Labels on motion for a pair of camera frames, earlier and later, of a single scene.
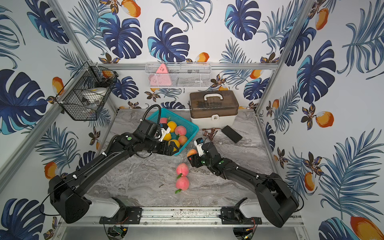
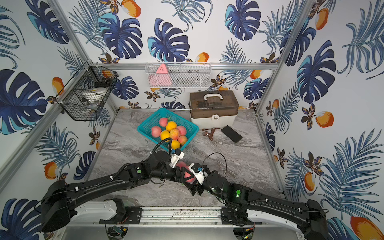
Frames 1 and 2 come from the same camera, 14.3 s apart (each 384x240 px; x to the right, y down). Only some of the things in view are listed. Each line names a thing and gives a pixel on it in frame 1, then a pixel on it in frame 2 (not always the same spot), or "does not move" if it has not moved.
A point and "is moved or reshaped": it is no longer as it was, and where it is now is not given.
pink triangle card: [161, 77] does not move
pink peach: [180, 130] does not move
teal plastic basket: [191, 129] does not move
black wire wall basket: [85, 93] does not move
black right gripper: [194, 160] → [192, 188]
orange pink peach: [182, 140] does not move
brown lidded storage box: [213, 109] does not move
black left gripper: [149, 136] → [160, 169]
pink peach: [182, 183] is moved or reshaped
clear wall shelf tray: [180, 75] does not move
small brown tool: [211, 135] does not move
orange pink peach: [191, 152] → [175, 134]
